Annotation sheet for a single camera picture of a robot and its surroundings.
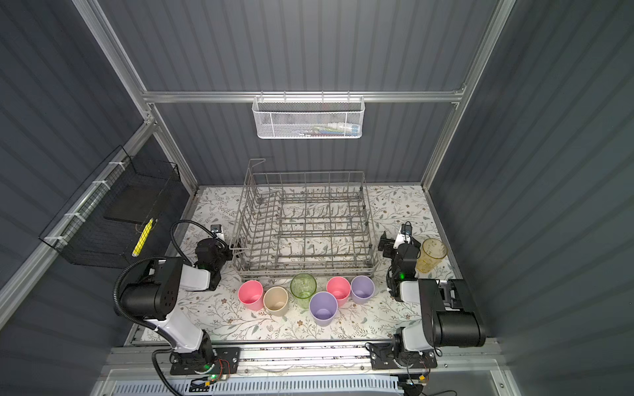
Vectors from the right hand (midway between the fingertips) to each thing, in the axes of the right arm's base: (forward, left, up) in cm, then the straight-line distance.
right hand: (402, 235), depth 90 cm
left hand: (+1, +66, -6) cm, 67 cm away
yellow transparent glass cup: (0, -15, -11) cm, 19 cm away
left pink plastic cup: (-19, +55, -9) cm, 59 cm away
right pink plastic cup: (-18, +23, -6) cm, 30 cm away
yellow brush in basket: (-13, +81, +17) cm, 84 cm away
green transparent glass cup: (-19, +36, -3) cm, 40 cm away
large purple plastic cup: (-23, +29, -9) cm, 38 cm away
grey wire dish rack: (+10, +37, -7) cm, 39 cm away
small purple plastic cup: (-17, +15, -9) cm, 24 cm away
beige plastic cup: (-21, +45, -9) cm, 51 cm away
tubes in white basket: (+32, +26, +24) cm, 47 cm away
